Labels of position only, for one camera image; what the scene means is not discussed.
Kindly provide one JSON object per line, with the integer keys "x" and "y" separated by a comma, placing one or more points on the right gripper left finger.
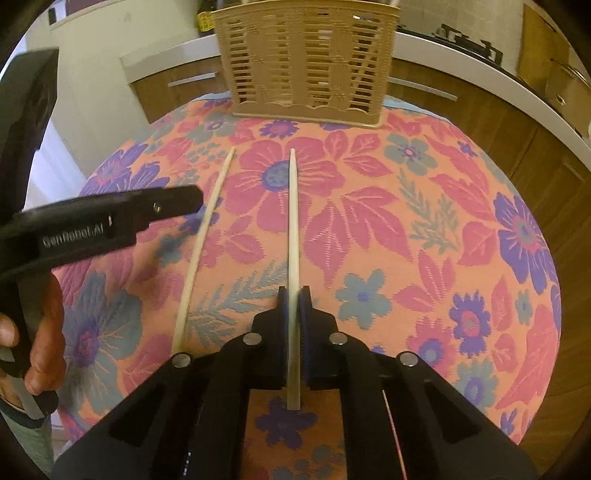
{"x": 256, "y": 360}

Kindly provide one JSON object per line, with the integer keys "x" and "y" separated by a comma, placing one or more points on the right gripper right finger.
{"x": 333, "y": 360}

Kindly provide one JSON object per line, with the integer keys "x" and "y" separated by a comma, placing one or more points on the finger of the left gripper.
{"x": 156, "y": 204}

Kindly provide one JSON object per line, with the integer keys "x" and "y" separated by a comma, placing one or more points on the pale wooden chopstick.
{"x": 293, "y": 290}
{"x": 198, "y": 246}

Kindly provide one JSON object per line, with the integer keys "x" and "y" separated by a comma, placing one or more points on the person's left hand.
{"x": 48, "y": 366}

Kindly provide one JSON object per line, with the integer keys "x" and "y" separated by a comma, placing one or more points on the floral orange tablecloth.
{"x": 120, "y": 311}

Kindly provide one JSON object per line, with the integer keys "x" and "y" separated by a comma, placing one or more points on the tan plastic utensil basket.
{"x": 314, "y": 61}

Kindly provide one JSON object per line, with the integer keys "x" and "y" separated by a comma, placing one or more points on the wooden lower cabinet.
{"x": 508, "y": 147}

